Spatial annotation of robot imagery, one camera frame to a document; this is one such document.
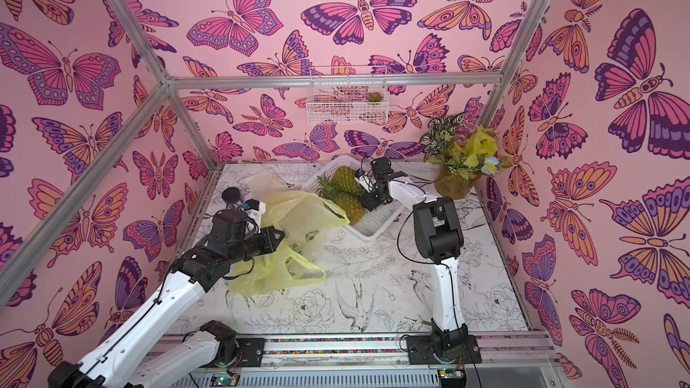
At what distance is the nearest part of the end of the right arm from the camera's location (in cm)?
79

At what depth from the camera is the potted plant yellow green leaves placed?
3.00 feet

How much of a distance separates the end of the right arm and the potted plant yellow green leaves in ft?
0.64
